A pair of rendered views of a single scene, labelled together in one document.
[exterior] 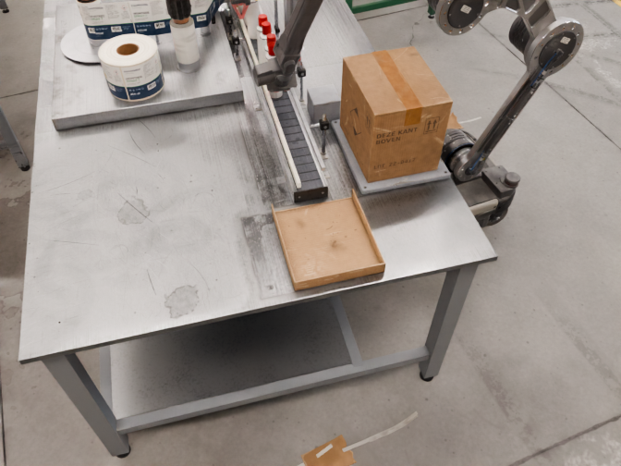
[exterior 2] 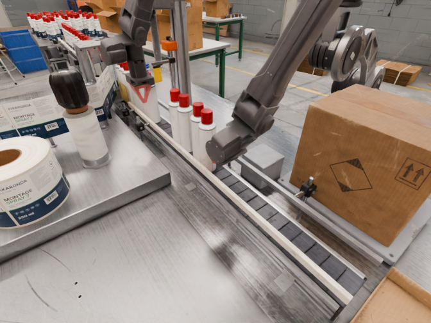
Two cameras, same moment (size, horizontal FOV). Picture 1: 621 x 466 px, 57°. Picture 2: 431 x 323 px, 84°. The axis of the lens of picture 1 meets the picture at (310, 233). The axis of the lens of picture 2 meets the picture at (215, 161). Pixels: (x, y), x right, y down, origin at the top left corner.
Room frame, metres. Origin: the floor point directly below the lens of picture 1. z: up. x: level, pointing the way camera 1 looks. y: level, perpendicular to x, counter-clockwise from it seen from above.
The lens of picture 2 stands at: (1.16, 0.33, 1.37)
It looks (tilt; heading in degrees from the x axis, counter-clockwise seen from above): 38 degrees down; 338
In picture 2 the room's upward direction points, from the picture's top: straight up
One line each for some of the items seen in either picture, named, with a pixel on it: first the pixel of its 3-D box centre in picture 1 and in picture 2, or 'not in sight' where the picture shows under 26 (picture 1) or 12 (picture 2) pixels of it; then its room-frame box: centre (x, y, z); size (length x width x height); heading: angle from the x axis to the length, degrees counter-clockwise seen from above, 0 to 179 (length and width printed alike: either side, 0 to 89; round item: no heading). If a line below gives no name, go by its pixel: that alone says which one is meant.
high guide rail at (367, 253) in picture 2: (283, 67); (209, 138); (1.77, 0.10, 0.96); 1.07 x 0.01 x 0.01; 15
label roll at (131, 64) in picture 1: (132, 67); (17, 179); (1.78, 0.63, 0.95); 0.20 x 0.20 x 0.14
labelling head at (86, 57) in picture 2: not in sight; (99, 73); (2.43, 0.40, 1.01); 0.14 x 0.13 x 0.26; 15
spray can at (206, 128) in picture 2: (273, 70); (207, 141); (1.72, 0.13, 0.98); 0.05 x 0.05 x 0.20
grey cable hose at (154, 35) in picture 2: not in sight; (155, 38); (2.23, 0.15, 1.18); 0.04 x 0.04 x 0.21
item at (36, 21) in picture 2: not in sight; (63, 24); (4.47, 0.73, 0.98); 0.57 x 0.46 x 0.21; 105
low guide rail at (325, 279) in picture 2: (263, 82); (191, 159); (1.76, 0.17, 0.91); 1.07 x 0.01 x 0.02; 15
